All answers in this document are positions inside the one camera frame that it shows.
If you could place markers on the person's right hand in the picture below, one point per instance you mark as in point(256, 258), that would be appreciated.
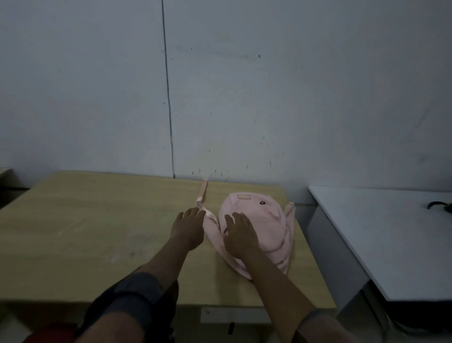
point(240, 240)

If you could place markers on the person's left hand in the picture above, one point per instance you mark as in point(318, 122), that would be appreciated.
point(187, 231)

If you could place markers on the person's left fingers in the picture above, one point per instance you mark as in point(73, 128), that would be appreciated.
point(192, 214)

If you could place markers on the person's right fingers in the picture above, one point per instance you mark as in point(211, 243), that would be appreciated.
point(237, 219)

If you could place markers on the pink fabric backpack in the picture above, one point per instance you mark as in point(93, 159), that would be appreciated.
point(263, 221)

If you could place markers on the person's right forearm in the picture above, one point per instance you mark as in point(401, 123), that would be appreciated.
point(275, 286)

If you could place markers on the person's left forearm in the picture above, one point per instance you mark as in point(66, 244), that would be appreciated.
point(164, 261)

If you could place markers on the dark gray long-sleeve shirt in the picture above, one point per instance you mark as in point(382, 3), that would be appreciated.
point(132, 300)

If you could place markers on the white desk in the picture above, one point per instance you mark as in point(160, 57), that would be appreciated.
point(385, 240)

